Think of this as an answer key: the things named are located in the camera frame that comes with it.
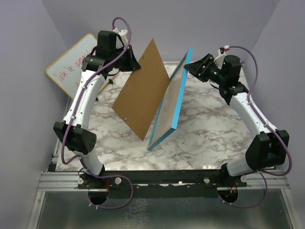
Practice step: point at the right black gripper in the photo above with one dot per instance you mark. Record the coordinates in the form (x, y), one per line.
(196, 69)

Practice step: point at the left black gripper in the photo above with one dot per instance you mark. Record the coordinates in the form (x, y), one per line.
(132, 63)

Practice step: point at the brown cardboard backing board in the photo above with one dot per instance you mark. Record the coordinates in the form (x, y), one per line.
(140, 97)

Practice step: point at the blue wooden photo frame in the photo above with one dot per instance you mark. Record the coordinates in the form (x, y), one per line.
(167, 117)

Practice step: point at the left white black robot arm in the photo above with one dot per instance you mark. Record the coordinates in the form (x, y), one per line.
(113, 51)

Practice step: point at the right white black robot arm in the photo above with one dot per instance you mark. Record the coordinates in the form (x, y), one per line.
(267, 146)

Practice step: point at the small whiteboard with red writing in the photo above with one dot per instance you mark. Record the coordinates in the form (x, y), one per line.
(66, 70)

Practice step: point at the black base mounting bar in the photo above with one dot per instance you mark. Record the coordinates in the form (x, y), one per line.
(159, 183)

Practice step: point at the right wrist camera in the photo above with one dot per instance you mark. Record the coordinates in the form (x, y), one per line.
(221, 54)

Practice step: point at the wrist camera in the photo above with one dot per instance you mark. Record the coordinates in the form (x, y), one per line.
(221, 54)
(123, 34)

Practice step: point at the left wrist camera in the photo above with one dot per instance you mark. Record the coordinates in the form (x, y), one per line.
(123, 34)

